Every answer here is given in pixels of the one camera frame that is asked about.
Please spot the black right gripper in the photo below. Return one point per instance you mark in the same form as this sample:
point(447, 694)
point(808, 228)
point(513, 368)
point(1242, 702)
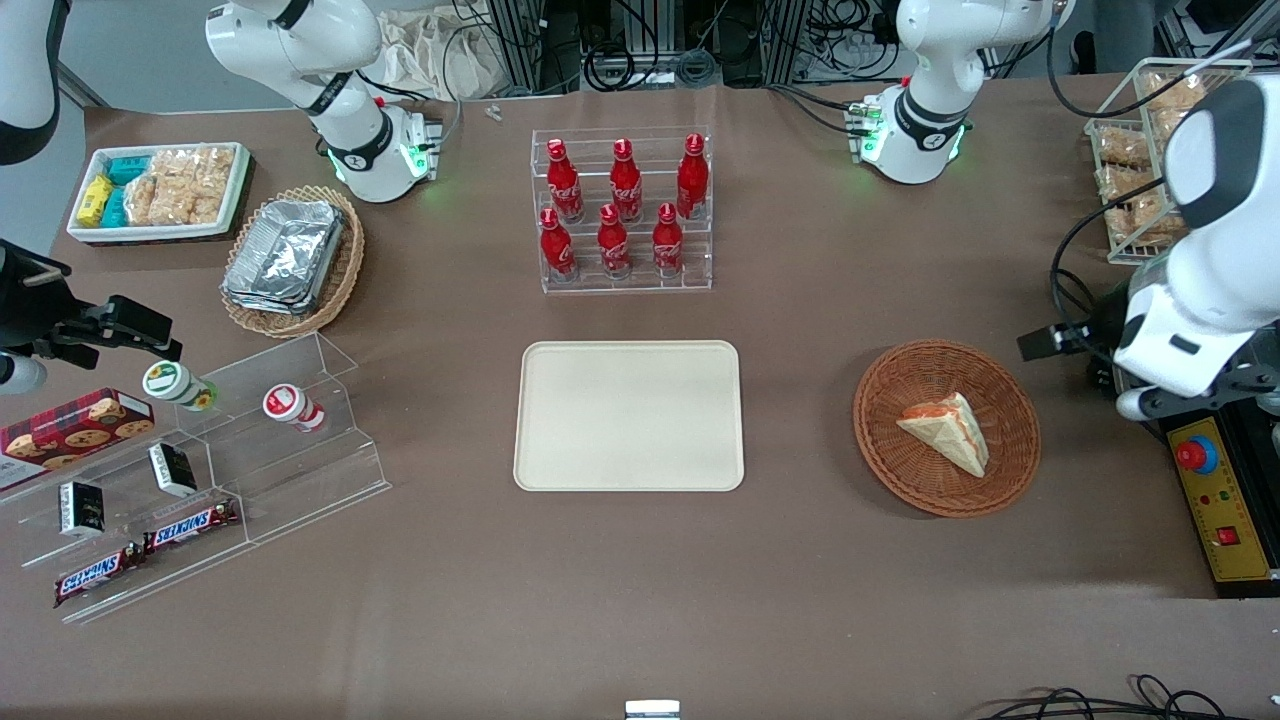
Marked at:
point(22, 305)

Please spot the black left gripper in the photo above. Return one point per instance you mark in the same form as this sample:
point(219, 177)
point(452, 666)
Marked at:
point(1103, 327)

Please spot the triangular sandwich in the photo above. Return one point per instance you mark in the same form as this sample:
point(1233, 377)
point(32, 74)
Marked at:
point(948, 430)

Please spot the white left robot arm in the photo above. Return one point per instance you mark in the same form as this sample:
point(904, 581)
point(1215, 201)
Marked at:
point(930, 60)

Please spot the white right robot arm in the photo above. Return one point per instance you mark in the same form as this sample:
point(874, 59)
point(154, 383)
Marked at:
point(300, 40)

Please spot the round brown wicker basket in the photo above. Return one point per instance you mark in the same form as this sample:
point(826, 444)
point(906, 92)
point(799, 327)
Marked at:
point(900, 440)

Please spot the white rectangular snack tray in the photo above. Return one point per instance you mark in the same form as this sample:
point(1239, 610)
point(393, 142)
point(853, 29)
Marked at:
point(235, 205)

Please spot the oval tan wicker basket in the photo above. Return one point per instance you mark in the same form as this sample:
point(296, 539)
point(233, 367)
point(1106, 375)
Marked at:
point(345, 270)

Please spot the beige plastic tray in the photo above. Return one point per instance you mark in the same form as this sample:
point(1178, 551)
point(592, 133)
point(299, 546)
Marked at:
point(628, 415)

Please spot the green capped yogurt bottle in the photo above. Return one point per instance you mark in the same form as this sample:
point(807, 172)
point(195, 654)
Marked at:
point(178, 385)

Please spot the red plaid cookie box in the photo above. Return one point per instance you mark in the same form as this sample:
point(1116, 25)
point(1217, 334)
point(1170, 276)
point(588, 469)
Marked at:
point(75, 430)

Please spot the teal snack packet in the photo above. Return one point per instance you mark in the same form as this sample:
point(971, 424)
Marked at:
point(128, 168)
point(115, 208)

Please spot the yellow snack packet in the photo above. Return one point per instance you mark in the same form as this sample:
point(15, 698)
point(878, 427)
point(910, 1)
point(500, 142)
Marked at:
point(95, 200)

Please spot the clear bag of rice crackers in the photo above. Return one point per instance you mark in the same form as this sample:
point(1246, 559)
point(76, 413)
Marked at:
point(212, 180)
point(155, 195)

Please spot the clear bag of fried snacks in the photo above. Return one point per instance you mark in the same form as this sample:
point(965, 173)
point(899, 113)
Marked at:
point(1175, 95)
point(1145, 222)
point(1122, 148)
point(1125, 183)

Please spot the small black white box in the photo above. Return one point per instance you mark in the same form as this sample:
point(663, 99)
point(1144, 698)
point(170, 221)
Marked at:
point(173, 470)
point(82, 510)

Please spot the stack of foil trays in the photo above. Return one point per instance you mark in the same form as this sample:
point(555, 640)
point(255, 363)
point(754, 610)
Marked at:
point(285, 255)

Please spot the red capped yogurt bottle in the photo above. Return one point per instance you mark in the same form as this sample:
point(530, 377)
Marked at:
point(293, 406)

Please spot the snickers chocolate bar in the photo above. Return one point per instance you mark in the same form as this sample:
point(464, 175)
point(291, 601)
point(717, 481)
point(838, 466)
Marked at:
point(190, 526)
point(95, 577)

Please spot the yellow emergency stop control box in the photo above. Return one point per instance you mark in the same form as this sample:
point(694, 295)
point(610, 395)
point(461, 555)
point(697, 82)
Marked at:
point(1225, 500)

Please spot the clear acrylic step shelf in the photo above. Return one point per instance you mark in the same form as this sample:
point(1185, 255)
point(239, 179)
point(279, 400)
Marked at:
point(300, 470)

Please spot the red cola bottle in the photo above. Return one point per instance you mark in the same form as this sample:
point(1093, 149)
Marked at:
point(692, 178)
point(613, 245)
point(626, 185)
point(564, 185)
point(556, 248)
point(667, 243)

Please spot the clear acrylic bottle rack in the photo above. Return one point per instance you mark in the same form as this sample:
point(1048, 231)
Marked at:
point(640, 285)

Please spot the cream cloth bag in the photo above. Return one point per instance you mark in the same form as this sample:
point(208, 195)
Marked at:
point(430, 50)

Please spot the small silver white device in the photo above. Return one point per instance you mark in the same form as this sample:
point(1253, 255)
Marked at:
point(652, 710)

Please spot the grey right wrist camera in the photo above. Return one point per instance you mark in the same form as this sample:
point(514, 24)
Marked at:
point(20, 375)

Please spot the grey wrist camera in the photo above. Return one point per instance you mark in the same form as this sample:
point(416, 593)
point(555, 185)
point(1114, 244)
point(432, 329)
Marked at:
point(1135, 404)
point(20, 375)

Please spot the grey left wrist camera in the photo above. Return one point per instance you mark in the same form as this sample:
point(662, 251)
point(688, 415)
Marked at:
point(1135, 404)

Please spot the aluminium frame equipment rack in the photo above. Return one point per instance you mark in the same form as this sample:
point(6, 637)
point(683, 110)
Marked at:
point(650, 40)

